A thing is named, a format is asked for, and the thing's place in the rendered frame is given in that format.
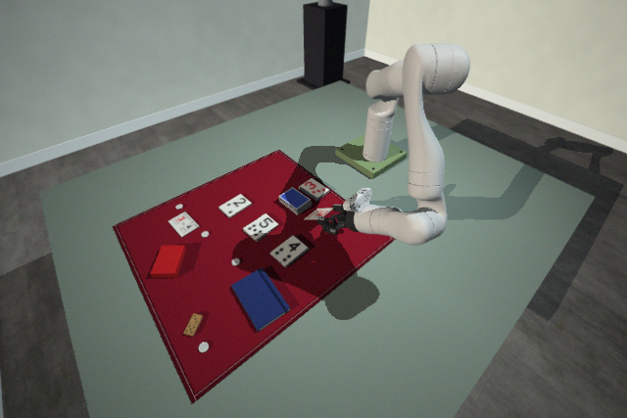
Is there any dark red cloth mat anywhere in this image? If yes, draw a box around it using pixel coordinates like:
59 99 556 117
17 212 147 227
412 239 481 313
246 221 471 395
118 153 390 393

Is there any dark red fabric mat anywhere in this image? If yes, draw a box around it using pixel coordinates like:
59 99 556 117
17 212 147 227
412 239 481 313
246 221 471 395
113 150 395 403

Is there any blue card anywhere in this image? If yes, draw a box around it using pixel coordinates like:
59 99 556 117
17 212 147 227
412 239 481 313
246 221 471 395
278 187 311 210

